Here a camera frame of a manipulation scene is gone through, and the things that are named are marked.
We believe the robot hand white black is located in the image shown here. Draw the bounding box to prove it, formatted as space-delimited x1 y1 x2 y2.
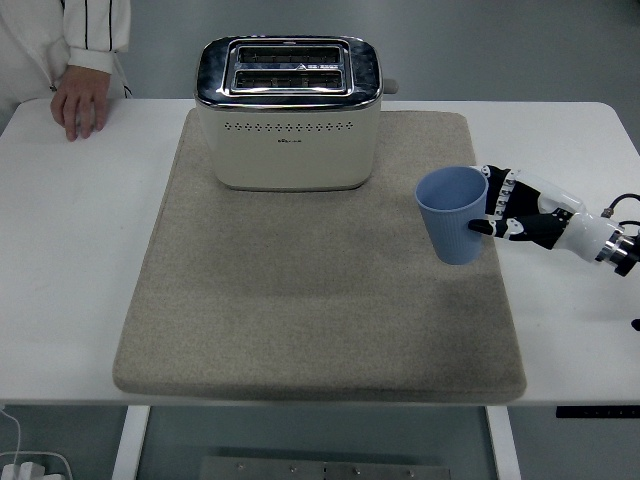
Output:
467 163 624 264

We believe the blue plastic cup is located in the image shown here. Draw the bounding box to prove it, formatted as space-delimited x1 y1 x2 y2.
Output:
414 166 489 266

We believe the black table control panel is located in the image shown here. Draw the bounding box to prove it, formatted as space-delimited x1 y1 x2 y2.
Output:
556 405 640 420

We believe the white table leg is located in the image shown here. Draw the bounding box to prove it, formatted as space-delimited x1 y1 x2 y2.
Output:
110 404 151 480
485 405 522 480

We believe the beige felt mat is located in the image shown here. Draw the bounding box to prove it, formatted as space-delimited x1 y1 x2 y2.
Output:
112 109 529 404

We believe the cream toaster chrome top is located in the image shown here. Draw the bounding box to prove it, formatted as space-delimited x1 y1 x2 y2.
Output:
193 33 402 193

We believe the grey metal plate with screws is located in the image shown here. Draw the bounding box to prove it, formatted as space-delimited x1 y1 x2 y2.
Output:
198 455 454 480

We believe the person's hand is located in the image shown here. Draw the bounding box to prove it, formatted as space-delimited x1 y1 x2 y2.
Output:
50 64 112 142

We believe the person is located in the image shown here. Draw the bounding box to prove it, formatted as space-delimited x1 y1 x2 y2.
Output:
0 0 134 114

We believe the white power strip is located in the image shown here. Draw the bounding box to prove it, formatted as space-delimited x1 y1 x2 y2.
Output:
0 451 72 480

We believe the white plug adapter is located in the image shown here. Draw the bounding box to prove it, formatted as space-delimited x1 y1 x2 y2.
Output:
2 460 46 480

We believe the white cable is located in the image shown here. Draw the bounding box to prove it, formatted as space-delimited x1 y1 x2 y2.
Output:
0 405 25 466

